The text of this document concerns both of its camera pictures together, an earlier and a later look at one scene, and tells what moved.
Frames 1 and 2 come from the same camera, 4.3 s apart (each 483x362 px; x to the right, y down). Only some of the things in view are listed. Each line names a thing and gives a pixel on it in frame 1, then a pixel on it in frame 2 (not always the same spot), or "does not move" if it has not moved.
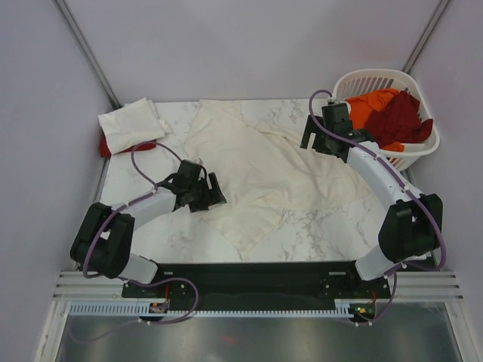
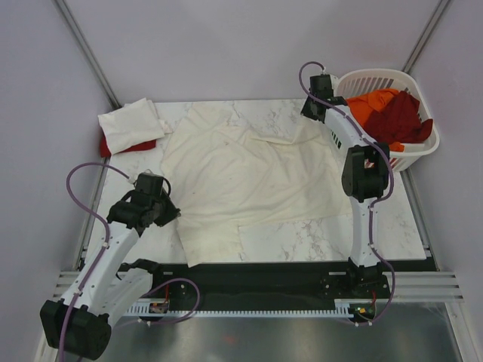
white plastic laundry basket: [352, 82] does not move
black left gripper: [211, 196] to [171, 214]
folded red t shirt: [105, 151] does not move
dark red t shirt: [398, 120] does not move
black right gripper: [317, 145] to [306, 111]
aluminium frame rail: [412, 284] does not move
